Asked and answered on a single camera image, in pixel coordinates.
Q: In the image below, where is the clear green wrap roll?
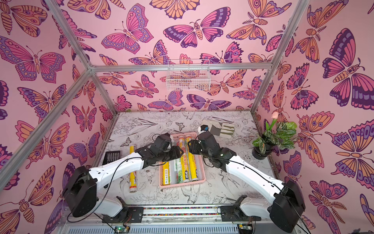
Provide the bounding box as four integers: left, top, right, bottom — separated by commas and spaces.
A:
169, 161, 178, 185

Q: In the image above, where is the black slotted scoop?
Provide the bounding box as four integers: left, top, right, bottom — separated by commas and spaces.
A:
102, 151, 121, 165

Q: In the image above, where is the aluminium front rail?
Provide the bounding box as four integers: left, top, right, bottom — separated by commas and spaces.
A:
54, 204, 284, 234

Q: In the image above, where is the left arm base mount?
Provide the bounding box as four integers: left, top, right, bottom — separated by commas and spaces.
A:
102, 207, 144, 224

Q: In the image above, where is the yellow wrap box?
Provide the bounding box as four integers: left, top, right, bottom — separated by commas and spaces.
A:
185, 135, 199, 182

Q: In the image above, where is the potted green plant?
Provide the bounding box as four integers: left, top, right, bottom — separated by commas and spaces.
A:
252, 111, 297, 160

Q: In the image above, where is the yellow red wrap roll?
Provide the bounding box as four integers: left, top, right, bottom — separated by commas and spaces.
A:
128, 145, 137, 194
162, 162, 170, 185

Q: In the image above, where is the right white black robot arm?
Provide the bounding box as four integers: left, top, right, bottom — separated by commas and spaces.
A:
187, 131, 305, 233

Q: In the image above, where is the clear white wrap roll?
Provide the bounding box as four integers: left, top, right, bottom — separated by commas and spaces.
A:
175, 159, 183, 183

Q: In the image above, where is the pink plastic basket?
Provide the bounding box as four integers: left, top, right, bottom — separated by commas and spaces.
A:
160, 132, 206, 188

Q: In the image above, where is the white wire wall basket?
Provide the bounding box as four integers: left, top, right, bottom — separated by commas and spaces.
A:
165, 58, 211, 92

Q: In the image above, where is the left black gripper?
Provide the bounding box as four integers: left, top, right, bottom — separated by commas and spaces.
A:
157, 145, 185, 162

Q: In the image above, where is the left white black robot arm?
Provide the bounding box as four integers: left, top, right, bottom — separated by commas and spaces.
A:
63, 134, 184, 221

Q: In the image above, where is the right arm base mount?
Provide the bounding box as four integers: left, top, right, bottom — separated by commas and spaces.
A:
220, 205, 262, 222

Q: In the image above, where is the folded beige striped cloth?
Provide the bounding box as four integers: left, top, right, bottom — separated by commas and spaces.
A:
199, 120, 235, 138

